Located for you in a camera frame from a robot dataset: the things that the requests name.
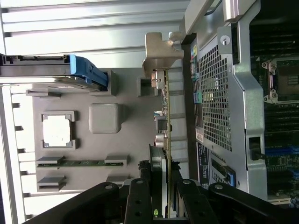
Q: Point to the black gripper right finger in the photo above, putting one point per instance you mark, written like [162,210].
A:
[198,205]

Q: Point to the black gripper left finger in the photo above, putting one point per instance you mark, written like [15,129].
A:
[137,205]

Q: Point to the blue case latch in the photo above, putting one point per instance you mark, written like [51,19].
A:
[230,177]

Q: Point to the grey parts rack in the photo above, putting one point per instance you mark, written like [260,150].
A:
[98,149]

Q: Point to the green RAM stick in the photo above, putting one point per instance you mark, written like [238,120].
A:
[81,163]

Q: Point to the white expansion slot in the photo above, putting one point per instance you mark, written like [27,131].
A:
[280,201]

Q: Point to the blue expansion slot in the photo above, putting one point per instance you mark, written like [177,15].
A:
[285,150]

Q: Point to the silver CPU chip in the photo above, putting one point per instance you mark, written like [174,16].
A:
[57,130]

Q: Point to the green motherboard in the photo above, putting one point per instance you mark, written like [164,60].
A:
[280,121]

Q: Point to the silver hard disk drive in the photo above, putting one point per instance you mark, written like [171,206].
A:
[79,85]

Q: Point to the open black PC case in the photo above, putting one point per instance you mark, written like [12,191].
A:
[247,77]

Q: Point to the blue disk caddy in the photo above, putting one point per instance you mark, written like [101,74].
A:
[80,65]

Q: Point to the CPU socket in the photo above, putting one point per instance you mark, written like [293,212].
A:
[289,79]

